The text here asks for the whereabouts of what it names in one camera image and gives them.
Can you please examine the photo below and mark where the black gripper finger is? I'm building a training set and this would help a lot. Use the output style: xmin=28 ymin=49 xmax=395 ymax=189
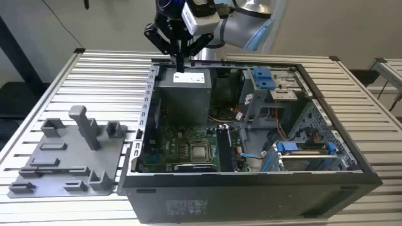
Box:
xmin=180 ymin=34 xmax=213 ymax=73
xmin=144 ymin=22 xmax=181 ymax=73

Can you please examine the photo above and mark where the blue empty disk carrier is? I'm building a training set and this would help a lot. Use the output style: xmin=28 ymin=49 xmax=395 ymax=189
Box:
xmin=252 ymin=67 xmax=275 ymax=90

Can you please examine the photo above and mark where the grey power supply unit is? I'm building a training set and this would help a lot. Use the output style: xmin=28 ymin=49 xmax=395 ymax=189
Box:
xmin=155 ymin=68 xmax=211 ymax=127

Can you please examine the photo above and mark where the grey metal drive cage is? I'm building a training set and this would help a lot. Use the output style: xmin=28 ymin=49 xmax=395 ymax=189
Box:
xmin=237 ymin=67 xmax=307 ymax=128

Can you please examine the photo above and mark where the green Dell motherboard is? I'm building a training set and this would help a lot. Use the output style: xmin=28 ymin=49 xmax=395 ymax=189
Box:
xmin=143 ymin=124 xmax=252 ymax=174

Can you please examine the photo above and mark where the silver CPU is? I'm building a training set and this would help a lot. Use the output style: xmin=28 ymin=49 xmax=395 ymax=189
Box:
xmin=191 ymin=146 xmax=208 ymax=159

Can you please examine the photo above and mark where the metal CPU socket cover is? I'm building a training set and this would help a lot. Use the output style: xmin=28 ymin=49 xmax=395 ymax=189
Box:
xmin=188 ymin=141 xmax=211 ymax=163

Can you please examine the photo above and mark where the perforated metal disk bay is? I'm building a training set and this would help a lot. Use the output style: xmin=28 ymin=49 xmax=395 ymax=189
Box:
xmin=261 ymin=98 xmax=359 ymax=174

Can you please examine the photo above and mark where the blue disk carrier with disk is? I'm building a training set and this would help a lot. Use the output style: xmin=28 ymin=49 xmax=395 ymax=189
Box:
xmin=271 ymin=140 xmax=339 ymax=172

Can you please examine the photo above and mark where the black printed plastic cover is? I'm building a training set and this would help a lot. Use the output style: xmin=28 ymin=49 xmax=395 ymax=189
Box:
xmin=172 ymin=163 xmax=220 ymax=173

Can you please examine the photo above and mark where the grey plastic parts rack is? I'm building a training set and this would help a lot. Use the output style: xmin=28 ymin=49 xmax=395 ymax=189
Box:
xmin=6 ymin=105 xmax=128 ymax=200

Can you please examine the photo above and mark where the neighbouring metal slat table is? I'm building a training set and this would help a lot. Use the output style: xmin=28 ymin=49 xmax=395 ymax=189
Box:
xmin=366 ymin=57 xmax=402 ymax=113

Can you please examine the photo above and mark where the black open PC case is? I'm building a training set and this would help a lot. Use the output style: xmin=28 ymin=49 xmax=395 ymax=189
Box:
xmin=117 ymin=57 xmax=383 ymax=224

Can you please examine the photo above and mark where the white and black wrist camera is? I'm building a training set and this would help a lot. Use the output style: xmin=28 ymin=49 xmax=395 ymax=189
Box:
xmin=180 ymin=0 xmax=220 ymax=36

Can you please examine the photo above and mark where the power supply wire bundle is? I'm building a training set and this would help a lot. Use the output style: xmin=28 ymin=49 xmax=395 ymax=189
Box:
xmin=207 ymin=105 xmax=244 ymax=123

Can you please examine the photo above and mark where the orange wire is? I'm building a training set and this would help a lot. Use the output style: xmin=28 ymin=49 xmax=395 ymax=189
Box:
xmin=272 ymin=107 xmax=287 ymax=142

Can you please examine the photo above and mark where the blue data wire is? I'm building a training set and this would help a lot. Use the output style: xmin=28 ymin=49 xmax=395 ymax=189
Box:
xmin=240 ymin=153 xmax=264 ymax=161

